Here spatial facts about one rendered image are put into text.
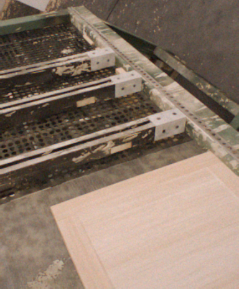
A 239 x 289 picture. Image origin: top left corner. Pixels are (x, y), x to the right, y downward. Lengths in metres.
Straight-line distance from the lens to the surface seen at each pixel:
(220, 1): 2.73
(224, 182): 1.21
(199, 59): 2.65
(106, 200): 1.11
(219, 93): 2.24
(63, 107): 1.47
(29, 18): 2.25
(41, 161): 1.17
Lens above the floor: 1.94
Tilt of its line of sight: 35 degrees down
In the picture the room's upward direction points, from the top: 77 degrees counter-clockwise
